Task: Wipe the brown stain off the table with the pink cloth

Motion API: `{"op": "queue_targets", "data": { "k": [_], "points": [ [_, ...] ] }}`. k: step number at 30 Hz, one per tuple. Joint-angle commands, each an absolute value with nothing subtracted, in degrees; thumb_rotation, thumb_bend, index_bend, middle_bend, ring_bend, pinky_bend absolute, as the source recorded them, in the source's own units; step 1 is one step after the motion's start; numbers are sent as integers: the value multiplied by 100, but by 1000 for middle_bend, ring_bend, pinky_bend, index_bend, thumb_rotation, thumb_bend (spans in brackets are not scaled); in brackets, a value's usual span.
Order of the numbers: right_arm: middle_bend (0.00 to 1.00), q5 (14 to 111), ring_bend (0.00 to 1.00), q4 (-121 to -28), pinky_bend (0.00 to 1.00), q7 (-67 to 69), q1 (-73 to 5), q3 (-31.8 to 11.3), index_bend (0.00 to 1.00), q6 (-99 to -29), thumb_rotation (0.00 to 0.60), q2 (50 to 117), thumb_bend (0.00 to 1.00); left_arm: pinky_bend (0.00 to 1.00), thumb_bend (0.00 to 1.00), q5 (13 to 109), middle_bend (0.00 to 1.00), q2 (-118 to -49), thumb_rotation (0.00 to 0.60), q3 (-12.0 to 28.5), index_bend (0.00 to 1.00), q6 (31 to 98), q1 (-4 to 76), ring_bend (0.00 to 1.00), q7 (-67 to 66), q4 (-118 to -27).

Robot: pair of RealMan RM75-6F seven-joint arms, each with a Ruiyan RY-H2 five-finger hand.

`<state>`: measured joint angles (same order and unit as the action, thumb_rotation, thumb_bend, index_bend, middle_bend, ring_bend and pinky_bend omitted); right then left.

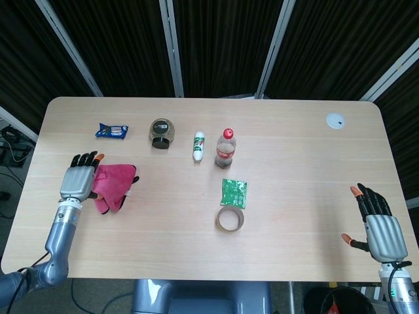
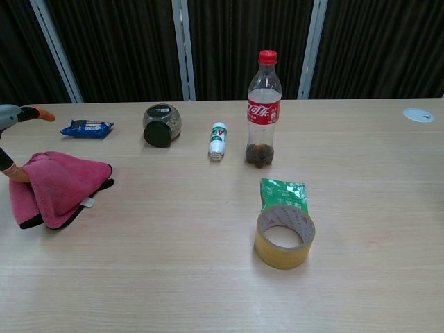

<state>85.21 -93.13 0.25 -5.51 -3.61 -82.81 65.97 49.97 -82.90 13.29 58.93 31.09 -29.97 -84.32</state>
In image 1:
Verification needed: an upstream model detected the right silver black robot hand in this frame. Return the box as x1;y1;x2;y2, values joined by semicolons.
340;183;410;263

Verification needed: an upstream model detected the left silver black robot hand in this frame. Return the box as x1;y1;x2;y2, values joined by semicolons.
59;150;105;201

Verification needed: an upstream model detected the pink cloth with black trim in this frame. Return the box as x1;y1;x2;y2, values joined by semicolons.
91;163;140;215

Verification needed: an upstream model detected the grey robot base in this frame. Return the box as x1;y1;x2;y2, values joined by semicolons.
130;278;272;314

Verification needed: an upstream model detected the cola bottle with red cap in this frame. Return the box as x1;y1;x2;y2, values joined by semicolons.
214;128;236;169

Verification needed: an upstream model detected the blue cookie packet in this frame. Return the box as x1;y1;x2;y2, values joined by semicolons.
94;122;130;141

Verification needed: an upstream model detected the red plastic trash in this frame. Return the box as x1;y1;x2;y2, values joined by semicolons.
322;290;344;314

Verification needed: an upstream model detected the black trash bin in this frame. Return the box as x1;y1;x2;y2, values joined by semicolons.
301;286;377;314

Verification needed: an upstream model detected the glass jar with black lid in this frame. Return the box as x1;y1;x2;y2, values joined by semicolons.
149;118;176;150

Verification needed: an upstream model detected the black fabric partition panel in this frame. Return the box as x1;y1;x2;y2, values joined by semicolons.
172;0;284;98
0;0;96;131
264;0;419;101
374;63;419;201
48;0;176;97

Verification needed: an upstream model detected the small white green bottle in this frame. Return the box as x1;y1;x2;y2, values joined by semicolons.
192;131;206;162

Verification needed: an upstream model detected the brown packing tape roll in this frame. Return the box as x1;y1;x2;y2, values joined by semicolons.
215;205;246;234

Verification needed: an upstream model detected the green snack sachet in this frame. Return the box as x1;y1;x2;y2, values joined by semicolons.
219;178;248;209

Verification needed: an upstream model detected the black cable bundle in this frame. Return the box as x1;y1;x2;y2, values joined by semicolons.
0;126;35;171

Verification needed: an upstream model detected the grey partition frame post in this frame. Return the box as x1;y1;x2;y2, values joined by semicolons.
34;0;105;97
0;106;39;143
159;0;185;97
254;0;297;99
358;41;419;101

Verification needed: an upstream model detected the white round cable grommet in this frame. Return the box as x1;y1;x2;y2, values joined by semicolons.
325;113;346;130

